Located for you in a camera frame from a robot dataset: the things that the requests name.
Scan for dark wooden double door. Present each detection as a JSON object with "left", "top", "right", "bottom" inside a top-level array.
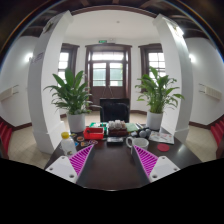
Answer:
[{"left": 85, "top": 43, "right": 132, "bottom": 105}]

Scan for left potted green plant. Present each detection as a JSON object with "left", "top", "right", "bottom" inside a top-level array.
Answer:
[{"left": 48, "top": 69, "right": 100, "bottom": 133}]

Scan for black office chair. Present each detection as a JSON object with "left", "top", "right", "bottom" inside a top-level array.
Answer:
[{"left": 100, "top": 98, "right": 130, "bottom": 123}]

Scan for black rectangular device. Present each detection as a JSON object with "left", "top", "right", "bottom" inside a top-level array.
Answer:
[{"left": 107, "top": 137, "right": 124, "bottom": 145}]

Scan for clear bottle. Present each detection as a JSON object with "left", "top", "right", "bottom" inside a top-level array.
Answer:
[{"left": 61, "top": 132, "right": 77, "bottom": 156}]

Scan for dark tray with small cups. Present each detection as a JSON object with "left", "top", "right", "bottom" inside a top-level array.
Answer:
[{"left": 108, "top": 120, "right": 127, "bottom": 137}]

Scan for red plastic box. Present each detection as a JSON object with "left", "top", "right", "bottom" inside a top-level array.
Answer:
[{"left": 83, "top": 127, "right": 104, "bottom": 140}]

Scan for left white pillar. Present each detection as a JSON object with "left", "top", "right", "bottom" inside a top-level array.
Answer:
[{"left": 27, "top": 11, "right": 73, "bottom": 154}]

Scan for green box behind red box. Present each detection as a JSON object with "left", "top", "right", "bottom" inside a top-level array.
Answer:
[{"left": 89, "top": 122, "right": 108, "bottom": 131}]

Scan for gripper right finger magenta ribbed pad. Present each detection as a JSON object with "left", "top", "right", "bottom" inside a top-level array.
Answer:
[{"left": 132, "top": 145, "right": 180, "bottom": 183}]

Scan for grey round balls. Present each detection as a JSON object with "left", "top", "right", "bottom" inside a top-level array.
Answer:
[{"left": 138, "top": 128, "right": 151, "bottom": 138}]

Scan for red round coaster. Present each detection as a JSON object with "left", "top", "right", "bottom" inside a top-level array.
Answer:
[{"left": 157, "top": 143, "right": 170, "bottom": 152}]

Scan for white speckled mug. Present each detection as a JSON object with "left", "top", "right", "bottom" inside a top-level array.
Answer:
[{"left": 126, "top": 136, "right": 149, "bottom": 150}]

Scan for right potted green plant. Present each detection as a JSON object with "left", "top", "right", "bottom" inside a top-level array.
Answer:
[{"left": 136, "top": 67, "right": 184, "bottom": 130}]

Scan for right white pillar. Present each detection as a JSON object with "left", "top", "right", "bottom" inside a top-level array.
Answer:
[{"left": 153, "top": 14, "right": 193, "bottom": 143}]

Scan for white pillar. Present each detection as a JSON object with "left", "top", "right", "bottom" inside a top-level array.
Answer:
[
  {"left": 153, "top": 14, "right": 193, "bottom": 143},
  {"left": 27, "top": 11, "right": 73, "bottom": 154}
]

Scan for colourful round stickers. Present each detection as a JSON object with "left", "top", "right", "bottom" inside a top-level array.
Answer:
[{"left": 70, "top": 133, "right": 98, "bottom": 147}]

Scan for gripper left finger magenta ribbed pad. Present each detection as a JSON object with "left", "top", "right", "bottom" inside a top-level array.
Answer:
[{"left": 46, "top": 145, "right": 94, "bottom": 183}]

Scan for printed paper sheet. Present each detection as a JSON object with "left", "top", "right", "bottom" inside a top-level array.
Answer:
[{"left": 149, "top": 131, "right": 174, "bottom": 144}]

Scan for green book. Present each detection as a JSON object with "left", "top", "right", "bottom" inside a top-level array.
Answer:
[{"left": 126, "top": 123, "right": 138, "bottom": 132}]

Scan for potted green plant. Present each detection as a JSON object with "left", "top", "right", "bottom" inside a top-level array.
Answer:
[
  {"left": 136, "top": 67, "right": 184, "bottom": 130},
  {"left": 48, "top": 69, "right": 100, "bottom": 133}
]

